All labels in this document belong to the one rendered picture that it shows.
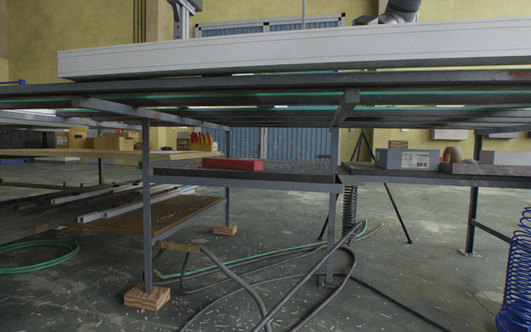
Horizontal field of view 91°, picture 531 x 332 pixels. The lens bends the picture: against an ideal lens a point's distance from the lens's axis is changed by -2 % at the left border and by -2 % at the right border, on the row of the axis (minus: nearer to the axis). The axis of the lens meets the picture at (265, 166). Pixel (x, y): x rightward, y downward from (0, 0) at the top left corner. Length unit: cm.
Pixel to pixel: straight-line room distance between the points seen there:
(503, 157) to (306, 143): 590
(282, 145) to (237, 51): 657
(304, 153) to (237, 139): 186
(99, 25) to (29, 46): 284
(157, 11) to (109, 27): 196
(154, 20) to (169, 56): 812
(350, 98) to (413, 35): 17
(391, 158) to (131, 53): 113
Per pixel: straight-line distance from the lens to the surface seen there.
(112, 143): 203
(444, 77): 68
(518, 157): 155
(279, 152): 716
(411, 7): 95
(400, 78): 65
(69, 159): 1013
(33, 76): 1207
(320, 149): 709
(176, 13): 74
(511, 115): 142
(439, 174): 144
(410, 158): 141
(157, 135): 813
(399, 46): 62
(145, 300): 133
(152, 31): 876
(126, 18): 994
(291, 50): 62
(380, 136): 690
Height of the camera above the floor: 69
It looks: 4 degrees down
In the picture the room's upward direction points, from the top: 1 degrees clockwise
